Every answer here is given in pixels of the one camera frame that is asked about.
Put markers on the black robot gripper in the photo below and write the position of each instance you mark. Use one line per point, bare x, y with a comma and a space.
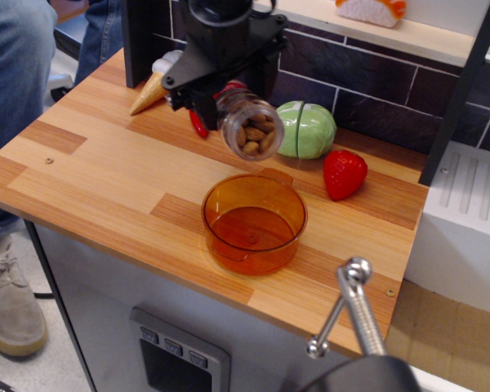
246, 48

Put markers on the light wooden shelf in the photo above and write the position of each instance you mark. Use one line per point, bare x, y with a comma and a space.
407, 36

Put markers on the beige suede shoe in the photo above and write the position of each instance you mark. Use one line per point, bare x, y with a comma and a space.
23, 330

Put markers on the white ribbed sink unit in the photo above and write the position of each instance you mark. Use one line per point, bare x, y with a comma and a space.
451, 252

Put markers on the toy salmon sushi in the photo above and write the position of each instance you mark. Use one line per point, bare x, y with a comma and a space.
385, 13

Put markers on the red toy chili pepper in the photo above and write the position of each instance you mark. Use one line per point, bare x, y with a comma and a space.
198, 125

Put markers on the grey control panel with buttons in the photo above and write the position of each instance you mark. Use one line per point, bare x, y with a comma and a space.
176, 360

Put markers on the blue jeans leg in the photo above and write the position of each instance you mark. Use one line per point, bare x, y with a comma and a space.
27, 47

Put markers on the red toy strawberry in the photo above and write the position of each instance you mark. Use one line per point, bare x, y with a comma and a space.
343, 172

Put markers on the orange transparent plastic pot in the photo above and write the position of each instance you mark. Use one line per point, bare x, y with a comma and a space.
254, 221

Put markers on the green toy cabbage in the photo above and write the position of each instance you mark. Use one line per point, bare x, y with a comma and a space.
309, 130

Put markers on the clear almond jar red label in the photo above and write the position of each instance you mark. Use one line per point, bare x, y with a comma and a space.
249, 125

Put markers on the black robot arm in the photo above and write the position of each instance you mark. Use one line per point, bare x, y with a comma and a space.
223, 11

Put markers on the toy ice cream cone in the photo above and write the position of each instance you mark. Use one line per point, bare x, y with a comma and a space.
153, 91

